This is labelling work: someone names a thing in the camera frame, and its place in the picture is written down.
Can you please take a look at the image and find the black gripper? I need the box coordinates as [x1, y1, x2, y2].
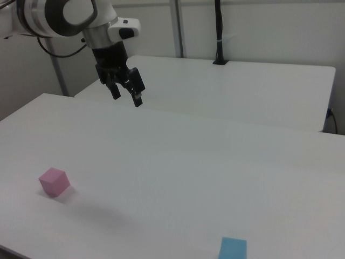
[91, 42, 146, 108]

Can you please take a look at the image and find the blue cube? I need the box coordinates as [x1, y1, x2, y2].
[217, 236, 247, 259]

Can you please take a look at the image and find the pink cube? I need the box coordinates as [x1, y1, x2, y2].
[38, 167, 71, 198]

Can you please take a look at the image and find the white side table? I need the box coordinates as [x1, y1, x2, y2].
[74, 55, 337, 133]

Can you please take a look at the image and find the grey metal partition post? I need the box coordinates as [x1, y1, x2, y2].
[169, 0, 187, 58]
[50, 37, 70, 97]

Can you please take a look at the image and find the black camera stand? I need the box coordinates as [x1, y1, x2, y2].
[212, 0, 230, 66]

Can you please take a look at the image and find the black wall cable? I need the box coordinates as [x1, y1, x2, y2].
[326, 107, 339, 134]

